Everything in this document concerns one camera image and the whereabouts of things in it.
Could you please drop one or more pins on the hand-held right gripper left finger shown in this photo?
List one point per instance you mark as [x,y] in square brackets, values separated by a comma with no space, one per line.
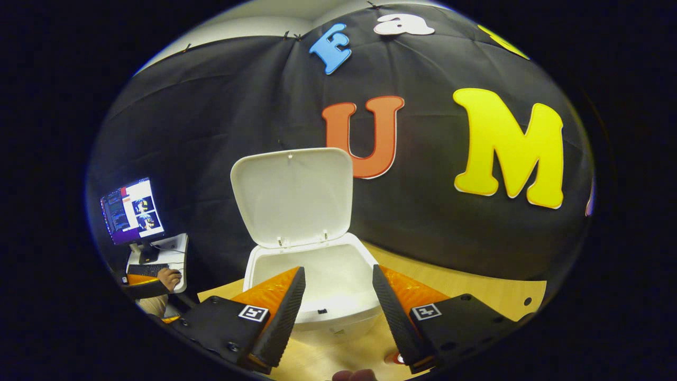
[283,323]

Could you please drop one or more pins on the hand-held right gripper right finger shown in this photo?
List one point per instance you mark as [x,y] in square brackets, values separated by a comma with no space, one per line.
[399,328]

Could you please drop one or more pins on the red pop can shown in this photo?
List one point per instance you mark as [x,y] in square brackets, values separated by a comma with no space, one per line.
[394,359]

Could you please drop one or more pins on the white desktop garbage bin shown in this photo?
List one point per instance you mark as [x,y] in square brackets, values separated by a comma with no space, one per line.
[296,196]

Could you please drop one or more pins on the wooden desktop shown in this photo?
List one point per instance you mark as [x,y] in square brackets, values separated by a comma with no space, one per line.
[476,296]

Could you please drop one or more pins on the white side desk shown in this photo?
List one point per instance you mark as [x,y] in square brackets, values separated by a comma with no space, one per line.
[174,246]

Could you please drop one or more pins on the black keyboard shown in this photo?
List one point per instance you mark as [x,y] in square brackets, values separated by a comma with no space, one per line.
[145,270]

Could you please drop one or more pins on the computer monitor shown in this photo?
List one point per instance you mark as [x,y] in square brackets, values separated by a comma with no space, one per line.
[132,211]

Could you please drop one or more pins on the black backdrop cloth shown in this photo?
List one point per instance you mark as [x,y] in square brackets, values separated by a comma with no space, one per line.
[211,106]

